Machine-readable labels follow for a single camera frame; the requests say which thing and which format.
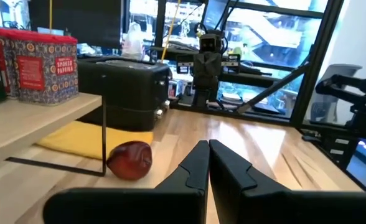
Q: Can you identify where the black four-slot toaster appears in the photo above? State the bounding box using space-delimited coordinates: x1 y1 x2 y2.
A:
76 55 173 133

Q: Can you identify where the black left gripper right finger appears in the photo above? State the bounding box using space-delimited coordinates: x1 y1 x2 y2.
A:
209 139 366 224

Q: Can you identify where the black jointed stand arm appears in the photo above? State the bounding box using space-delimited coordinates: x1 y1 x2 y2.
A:
314 73 366 139

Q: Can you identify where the thick yellow hanging cable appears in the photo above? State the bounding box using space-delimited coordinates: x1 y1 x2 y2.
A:
160 0 182 62

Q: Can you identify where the large black panel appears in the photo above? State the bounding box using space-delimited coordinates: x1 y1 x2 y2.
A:
28 0 124 50

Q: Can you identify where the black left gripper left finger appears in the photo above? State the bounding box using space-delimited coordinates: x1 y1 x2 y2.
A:
42 139 210 224

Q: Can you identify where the thin yellow hanging cable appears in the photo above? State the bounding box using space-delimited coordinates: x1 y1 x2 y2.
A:
48 0 54 32

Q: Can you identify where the dark red round object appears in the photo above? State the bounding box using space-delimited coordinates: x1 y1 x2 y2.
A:
106 140 154 182

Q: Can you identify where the yellow cloth mat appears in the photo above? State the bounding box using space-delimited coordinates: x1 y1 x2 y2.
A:
35 120 154 161

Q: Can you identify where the white plastic bag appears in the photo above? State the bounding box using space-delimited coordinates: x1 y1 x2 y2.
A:
121 21 147 60

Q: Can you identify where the wooden shelf with black frame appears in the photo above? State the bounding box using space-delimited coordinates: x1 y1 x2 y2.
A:
0 92 108 178

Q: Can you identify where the red boxes stack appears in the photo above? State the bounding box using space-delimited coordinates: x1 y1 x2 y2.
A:
0 26 19 99
9 30 80 106

